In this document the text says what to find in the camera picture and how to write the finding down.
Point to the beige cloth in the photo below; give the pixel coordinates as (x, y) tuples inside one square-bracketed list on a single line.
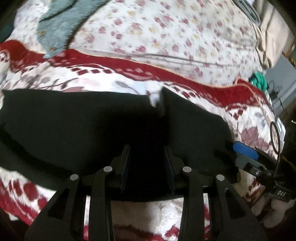
[(272, 39)]

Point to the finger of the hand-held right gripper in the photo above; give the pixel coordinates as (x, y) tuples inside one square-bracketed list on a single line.
[(245, 149), (248, 163)]

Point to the green cloth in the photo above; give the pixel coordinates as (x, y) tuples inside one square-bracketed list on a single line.
[(259, 80)]

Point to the teal fleece blanket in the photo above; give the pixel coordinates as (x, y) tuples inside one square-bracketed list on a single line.
[(60, 25)]

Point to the white floral bed sheet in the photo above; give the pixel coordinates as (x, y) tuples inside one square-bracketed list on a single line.
[(161, 30)]

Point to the black pants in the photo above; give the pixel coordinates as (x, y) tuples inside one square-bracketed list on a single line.
[(69, 125)]

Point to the red and white floral blanket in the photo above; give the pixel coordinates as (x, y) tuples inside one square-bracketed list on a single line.
[(242, 98)]

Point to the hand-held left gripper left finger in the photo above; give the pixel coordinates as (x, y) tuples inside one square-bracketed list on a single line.
[(124, 168)]

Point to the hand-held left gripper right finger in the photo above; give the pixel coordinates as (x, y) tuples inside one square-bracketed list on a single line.
[(168, 169)]

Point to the black power adapter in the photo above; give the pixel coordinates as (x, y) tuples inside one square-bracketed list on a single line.
[(276, 92)]

